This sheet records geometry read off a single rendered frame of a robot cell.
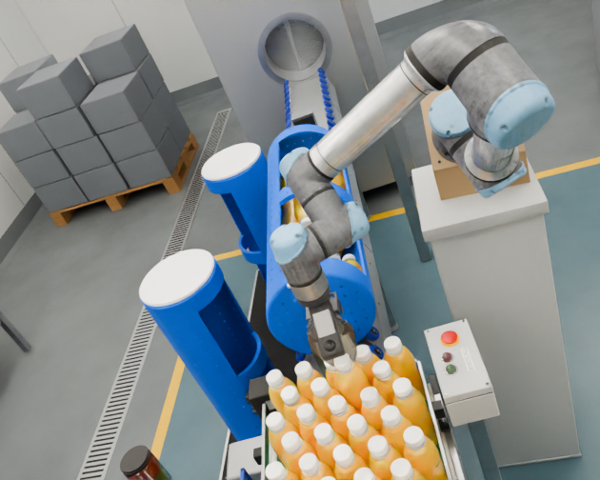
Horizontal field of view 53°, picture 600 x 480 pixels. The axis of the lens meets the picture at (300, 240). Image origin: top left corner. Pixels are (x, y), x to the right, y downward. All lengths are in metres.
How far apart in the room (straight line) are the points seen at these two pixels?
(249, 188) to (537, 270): 1.29
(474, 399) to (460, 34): 0.71
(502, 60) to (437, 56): 0.11
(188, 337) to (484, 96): 1.38
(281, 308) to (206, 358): 0.67
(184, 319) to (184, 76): 5.08
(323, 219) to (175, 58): 5.77
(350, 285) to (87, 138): 3.84
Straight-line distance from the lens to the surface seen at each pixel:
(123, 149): 5.06
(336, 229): 1.17
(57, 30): 7.17
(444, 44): 1.07
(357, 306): 1.56
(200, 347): 2.13
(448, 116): 1.46
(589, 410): 2.62
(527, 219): 1.68
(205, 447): 2.99
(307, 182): 1.20
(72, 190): 5.44
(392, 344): 1.43
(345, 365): 1.35
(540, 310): 1.90
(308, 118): 2.66
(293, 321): 1.58
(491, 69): 1.04
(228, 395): 2.30
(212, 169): 2.67
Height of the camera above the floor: 2.13
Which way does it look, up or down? 34 degrees down
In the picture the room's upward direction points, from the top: 24 degrees counter-clockwise
